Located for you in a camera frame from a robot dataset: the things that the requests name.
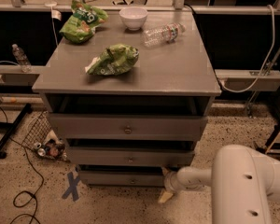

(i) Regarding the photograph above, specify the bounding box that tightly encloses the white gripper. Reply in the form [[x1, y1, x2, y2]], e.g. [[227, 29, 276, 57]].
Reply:
[[158, 167, 186, 203]]

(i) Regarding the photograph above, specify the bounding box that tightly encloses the grey bottom drawer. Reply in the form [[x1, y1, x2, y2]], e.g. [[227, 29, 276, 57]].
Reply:
[[78, 171, 163, 187]]

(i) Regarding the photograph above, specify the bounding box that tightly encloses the grey drawer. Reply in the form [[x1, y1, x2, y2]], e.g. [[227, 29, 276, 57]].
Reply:
[[66, 147, 194, 167], [78, 171, 163, 187], [49, 113, 207, 141]]

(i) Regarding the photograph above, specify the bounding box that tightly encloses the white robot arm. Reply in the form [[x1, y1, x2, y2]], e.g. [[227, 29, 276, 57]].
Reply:
[[158, 145, 280, 224]]

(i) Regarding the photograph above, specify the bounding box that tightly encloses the grey top drawer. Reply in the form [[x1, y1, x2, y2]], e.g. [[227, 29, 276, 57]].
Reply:
[[49, 113, 207, 141]]

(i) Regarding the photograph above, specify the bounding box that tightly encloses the grey middle drawer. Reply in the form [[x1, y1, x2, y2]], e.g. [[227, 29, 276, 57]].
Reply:
[[66, 147, 194, 167]]

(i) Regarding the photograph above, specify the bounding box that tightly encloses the grey drawer cabinet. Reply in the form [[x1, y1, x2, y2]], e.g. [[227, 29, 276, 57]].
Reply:
[[33, 10, 220, 175]]

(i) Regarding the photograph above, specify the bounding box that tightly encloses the blue tape cross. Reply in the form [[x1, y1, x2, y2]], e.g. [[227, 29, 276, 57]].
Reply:
[[62, 172, 80, 202]]

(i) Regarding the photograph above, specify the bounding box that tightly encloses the green chip bag front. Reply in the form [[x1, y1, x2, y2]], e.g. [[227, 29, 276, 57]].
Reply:
[[85, 44, 139, 76]]

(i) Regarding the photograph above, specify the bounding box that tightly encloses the green chip bag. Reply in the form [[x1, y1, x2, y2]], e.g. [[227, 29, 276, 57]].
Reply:
[[60, 0, 108, 44], [85, 44, 139, 76]]

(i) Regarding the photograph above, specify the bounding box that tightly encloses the clear plastic bottle lying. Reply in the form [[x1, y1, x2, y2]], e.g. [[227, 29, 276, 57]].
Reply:
[[143, 22, 186, 47]]

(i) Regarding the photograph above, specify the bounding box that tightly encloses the black metal stand leg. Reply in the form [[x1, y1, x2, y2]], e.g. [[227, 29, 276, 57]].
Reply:
[[0, 104, 33, 159]]

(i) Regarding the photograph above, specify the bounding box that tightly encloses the white bowl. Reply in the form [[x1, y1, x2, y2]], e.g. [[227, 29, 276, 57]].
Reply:
[[119, 7, 148, 31]]

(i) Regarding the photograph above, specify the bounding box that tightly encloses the green chip bag rear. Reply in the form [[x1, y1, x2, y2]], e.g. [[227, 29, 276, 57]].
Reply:
[[60, 0, 108, 44]]

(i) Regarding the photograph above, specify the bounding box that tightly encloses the upright water bottle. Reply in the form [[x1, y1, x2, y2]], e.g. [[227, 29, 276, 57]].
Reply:
[[12, 44, 32, 73]]

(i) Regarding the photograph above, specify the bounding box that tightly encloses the black floor cable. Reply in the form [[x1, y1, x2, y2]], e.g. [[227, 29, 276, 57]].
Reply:
[[0, 95, 46, 224]]

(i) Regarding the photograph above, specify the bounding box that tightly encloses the wire basket with trash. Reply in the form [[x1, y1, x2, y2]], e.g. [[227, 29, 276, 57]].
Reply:
[[22, 111, 67, 161]]

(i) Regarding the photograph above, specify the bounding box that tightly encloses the white hanging cable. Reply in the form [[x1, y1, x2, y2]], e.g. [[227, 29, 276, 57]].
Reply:
[[218, 4, 276, 94]]

